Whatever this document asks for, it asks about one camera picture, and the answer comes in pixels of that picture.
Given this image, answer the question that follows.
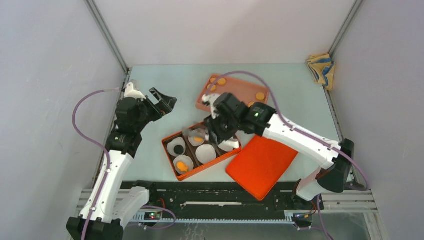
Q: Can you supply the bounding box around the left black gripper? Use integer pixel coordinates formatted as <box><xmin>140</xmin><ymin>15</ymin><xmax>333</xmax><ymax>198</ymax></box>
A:
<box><xmin>134</xmin><ymin>87</ymin><xmax>177</xmax><ymax>132</ymax></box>

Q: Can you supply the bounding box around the pink cookie tray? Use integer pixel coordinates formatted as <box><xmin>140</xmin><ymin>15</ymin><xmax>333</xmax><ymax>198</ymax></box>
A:
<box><xmin>195</xmin><ymin>73</ymin><xmax>270</xmax><ymax>112</ymax></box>

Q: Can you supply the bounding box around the black round cookie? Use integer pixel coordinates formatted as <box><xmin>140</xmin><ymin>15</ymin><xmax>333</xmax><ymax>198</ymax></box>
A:
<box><xmin>173</xmin><ymin>145</ymin><xmax>186</xmax><ymax>156</ymax></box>

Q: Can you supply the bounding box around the orange compartment box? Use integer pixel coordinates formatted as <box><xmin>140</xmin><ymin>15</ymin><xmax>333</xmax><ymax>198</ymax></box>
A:
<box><xmin>161</xmin><ymin>122</ymin><xmax>242</xmax><ymax>182</ymax></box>

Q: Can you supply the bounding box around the orange box lid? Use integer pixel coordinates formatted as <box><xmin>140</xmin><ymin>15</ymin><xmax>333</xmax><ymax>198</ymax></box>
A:
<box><xmin>225</xmin><ymin>136</ymin><xmax>298</xmax><ymax>201</ymax></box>

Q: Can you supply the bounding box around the orange fish cookie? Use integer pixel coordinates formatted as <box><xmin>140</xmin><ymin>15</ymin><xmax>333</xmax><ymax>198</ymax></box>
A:
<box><xmin>176</xmin><ymin>161</ymin><xmax>190</xmax><ymax>174</ymax></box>

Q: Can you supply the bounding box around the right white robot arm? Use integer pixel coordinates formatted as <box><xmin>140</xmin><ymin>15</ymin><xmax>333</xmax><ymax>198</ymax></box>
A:
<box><xmin>201</xmin><ymin>92</ymin><xmax>355</xmax><ymax>209</ymax></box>

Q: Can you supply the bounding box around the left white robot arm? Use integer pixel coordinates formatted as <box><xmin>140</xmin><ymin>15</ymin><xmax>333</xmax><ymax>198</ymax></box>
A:
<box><xmin>66</xmin><ymin>86</ymin><xmax>177</xmax><ymax>240</ymax></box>

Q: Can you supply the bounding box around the white paper cup liner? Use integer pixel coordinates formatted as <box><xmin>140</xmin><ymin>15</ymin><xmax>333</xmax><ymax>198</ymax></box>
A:
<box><xmin>195</xmin><ymin>144</ymin><xmax>217</xmax><ymax>165</ymax></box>
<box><xmin>166</xmin><ymin>137</ymin><xmax>187</xmax><ymax>157</ymax></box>
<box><xmin>188</xmin><ymin>128</ymin><xmax>207</xmax><ymax>147</ymax></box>
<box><xmin>173</xmin><ymin>155</ymin><xmax>195</xmax><ymax>175</ymax></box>
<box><xmin>218</xmin><ymin>138</ymin><xmax>240</xmax><ymax>152</ymax></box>

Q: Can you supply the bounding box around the yellow blue cloth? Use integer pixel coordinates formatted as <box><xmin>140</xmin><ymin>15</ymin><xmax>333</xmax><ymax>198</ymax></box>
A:
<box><xmin>306</xmin><ymin>53</ymin><xmax>336</xmax><ymax>91</ymax></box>

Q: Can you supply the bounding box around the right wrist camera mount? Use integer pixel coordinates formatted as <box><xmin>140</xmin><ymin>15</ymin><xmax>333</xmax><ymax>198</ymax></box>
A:
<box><xmin>201</xmin><ymin>93</ymin><xmax>221</xmax><ymax>112</ymax></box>

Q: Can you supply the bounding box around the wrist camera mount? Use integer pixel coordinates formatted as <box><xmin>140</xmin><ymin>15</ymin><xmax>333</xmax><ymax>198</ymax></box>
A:
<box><xmin>201</xmin><ymin>93</ymin><xmax>221</xmax><ymax>112</ymax></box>
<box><xmin>123</xmin><ymin>80</ymin><xmax>146</xmax><ymax>101</ymax></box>

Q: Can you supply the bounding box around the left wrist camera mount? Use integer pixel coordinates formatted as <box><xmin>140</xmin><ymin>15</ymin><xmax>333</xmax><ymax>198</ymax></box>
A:
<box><xmin>123</xmin><ymin>80</ymin><xmax>146</xmax><ymax>101</ymax></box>

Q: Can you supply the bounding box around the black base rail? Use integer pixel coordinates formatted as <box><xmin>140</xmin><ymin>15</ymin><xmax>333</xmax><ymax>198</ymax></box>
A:
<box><xmin>121</xmin><ymin>180</ymin><xmax>324</xmax><ymax>221</ymax></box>

